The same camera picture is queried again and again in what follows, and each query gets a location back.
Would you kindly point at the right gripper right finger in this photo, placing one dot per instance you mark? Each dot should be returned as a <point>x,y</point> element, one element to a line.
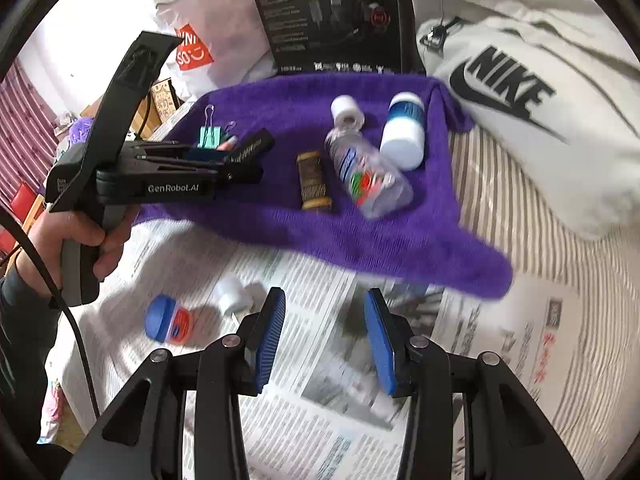
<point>413,367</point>

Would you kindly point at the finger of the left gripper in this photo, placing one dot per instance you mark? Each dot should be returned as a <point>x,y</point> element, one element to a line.
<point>235,174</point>
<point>210,152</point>

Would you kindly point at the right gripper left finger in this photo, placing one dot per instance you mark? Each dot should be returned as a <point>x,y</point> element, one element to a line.
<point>235,365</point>

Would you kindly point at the green binder clip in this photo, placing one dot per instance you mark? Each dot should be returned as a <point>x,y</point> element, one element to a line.
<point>211,136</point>

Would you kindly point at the black Horizon case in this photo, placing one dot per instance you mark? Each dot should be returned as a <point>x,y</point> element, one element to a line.
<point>252,147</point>

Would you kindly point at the blue cap vaseline jar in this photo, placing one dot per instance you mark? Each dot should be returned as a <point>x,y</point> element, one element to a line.
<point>167,322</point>

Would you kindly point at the brown gold battery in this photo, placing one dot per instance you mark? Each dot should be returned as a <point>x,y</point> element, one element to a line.
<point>313,190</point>

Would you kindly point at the clear sanitizer bottle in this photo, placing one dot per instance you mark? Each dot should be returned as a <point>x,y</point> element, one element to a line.
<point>375,185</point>

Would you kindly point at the blue white glue bottle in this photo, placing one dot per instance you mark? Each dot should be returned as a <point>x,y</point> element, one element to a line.
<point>403,137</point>

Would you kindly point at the pink utility knife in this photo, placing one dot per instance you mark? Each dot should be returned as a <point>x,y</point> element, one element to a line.
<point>228,144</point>

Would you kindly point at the patterned book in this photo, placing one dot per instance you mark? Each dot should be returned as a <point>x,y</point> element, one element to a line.
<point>164,98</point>

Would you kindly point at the purple plush toy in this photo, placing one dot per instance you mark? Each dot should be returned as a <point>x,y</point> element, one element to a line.
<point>80,130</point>

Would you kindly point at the newspaper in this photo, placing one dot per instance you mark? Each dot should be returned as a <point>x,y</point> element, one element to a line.
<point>324,413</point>

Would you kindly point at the purple towel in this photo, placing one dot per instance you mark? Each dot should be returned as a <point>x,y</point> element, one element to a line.
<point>423,242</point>

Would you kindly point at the white Miniso plastic bag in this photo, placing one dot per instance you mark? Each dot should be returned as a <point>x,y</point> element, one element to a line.
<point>223,44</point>

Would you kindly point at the black headset box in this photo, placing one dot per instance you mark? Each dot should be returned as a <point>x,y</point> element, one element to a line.
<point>351,36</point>

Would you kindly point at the striped mattress cover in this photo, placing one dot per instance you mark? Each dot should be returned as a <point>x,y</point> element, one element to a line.
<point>598,413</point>

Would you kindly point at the grey Nike waist bag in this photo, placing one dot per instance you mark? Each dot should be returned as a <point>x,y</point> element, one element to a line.
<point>557,86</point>

